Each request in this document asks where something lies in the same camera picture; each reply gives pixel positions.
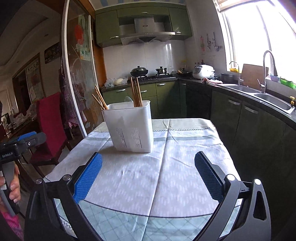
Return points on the white patterned tablecloth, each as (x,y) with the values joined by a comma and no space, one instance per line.
(150,196)

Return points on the stainless steel sink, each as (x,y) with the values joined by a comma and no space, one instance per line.
(263,97)

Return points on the person's left hand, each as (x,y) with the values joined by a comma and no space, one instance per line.
(15,194)

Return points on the wooden cutting board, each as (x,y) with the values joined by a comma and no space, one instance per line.
(252,76)

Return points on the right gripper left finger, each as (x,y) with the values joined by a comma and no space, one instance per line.
(84,176)

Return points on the sliding glass door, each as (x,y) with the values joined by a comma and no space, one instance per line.
(79,65)

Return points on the striped wooden chopstick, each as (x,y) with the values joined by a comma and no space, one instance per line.
(134,83)

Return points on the patterned brown chopstick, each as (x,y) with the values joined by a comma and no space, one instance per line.
(101,106)

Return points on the white plastic utensil holder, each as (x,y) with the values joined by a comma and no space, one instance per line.
(130,127)

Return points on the pink sleeve forearm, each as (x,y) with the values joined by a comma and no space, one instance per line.
(13,222)

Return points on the tan wooden chopstick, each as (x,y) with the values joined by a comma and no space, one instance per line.
(101,99)

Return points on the red-handled wooden chopstick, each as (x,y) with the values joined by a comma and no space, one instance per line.
(133,93)

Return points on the clear plastic spoon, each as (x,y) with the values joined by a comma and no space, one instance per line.
(128,99)

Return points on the green kitchen cabinets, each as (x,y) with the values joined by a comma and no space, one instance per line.
(167,96)

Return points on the gas stove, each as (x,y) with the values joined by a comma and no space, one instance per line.
(156,77)

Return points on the dark brown wooden chopstick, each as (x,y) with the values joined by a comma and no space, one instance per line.
(136,96)

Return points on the light wooden chopstick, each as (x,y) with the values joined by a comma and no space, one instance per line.
(99,91)

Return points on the white rice cooker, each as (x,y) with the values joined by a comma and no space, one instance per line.
(203,71)

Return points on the small steel pot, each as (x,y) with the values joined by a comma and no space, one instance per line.
(161,71)

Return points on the red chair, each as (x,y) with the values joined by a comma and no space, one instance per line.
(50,123)

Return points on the black wok with lid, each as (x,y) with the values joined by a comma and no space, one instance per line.
(139,72)

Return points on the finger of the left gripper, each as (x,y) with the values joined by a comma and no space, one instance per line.
(35,140)
(22,137)

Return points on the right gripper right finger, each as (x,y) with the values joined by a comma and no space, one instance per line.
(213,177)

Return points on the steel range hood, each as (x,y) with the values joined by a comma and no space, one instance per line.
(145,29)

